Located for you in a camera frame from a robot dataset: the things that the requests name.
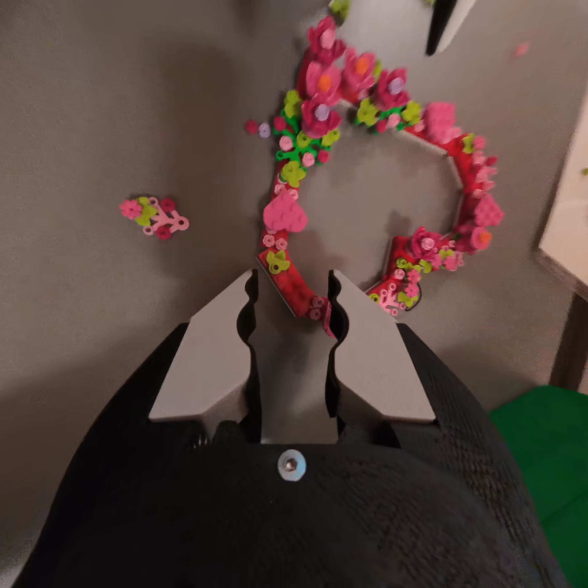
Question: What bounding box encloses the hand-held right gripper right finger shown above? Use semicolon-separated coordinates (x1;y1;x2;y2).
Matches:
324;269;437;443

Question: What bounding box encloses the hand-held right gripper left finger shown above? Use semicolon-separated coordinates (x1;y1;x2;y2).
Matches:
148;268;262;445

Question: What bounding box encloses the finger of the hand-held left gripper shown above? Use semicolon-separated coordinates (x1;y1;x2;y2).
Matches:
425;0;478;57

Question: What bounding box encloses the red lego heart wreath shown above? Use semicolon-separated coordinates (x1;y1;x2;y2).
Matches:
255;16;506;338

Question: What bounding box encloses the pink lego flower sprig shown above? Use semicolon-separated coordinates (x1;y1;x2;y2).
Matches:
119;195;190;240

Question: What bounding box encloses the green plastic bin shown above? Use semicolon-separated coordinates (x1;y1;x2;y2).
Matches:
489;385;588;588

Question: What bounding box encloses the white instruction booklet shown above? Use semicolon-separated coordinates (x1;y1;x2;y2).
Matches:
535;89;588;299

